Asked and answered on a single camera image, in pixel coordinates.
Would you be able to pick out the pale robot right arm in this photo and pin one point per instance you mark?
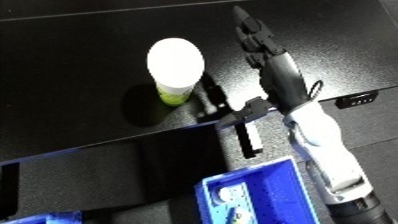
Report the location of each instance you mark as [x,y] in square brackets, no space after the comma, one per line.
[323,143]

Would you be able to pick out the paper cup with green band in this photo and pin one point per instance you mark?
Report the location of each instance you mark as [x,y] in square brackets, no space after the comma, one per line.
[176,63]
[237,215]
[224,193]

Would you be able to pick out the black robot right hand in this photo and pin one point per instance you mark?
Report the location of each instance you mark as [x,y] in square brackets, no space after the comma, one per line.
[284,80]

